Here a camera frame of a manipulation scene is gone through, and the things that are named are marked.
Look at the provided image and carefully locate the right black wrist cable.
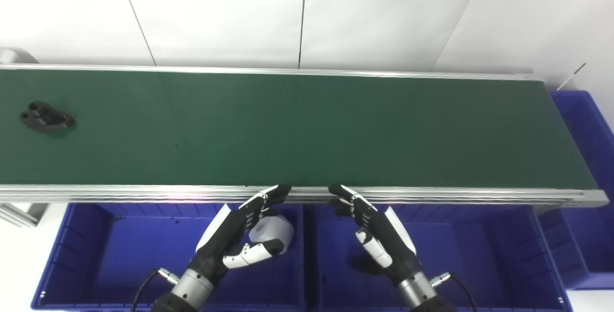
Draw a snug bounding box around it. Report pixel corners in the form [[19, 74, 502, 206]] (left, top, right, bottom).
[[430, 272, 478, 312]]

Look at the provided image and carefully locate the white cylindrical part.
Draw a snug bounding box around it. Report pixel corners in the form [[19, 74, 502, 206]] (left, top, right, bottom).
[[248, 214, 295, 255]]

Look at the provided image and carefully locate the thin black white rod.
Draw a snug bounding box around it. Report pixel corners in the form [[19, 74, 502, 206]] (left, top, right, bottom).
[[558, 62, 587, 91]]

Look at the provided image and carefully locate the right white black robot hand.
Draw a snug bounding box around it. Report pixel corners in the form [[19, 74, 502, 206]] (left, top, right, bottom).
[[328, 184, 425, 286]]

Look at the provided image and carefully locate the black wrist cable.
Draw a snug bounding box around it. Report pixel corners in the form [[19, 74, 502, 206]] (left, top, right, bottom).
[[430, 272, 478, 312], [130, 268, 180, 312]]

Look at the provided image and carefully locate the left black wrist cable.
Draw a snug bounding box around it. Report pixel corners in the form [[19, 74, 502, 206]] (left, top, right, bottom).
[[130, 268, 180, 312]]

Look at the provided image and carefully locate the grey conveyor motor housing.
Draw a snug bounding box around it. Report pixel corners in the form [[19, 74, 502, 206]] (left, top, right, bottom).
[[0, 48, 39, 65]]

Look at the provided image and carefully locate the blue plastic bin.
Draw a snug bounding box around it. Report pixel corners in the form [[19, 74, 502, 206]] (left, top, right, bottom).
[[303, 203, 574, 312], [537, 90, 614, 289], [31, 202, 307, 312]]

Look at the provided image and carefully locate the green conveyor belt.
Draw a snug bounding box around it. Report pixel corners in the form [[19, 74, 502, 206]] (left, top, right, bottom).
[[0, 70, 598, 190], [0, 64, 610, 209]]

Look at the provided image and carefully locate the black flanged metal part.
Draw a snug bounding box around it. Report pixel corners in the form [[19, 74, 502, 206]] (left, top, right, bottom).
[[19, 101, 76, 133]]

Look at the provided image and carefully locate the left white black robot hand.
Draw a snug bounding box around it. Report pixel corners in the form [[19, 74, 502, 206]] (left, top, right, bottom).
[[192, 185, 292, 281]]

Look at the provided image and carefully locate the aluminium conveyor support leg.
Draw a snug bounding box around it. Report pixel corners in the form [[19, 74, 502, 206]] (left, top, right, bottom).
[[0, 203, 48, 228]]

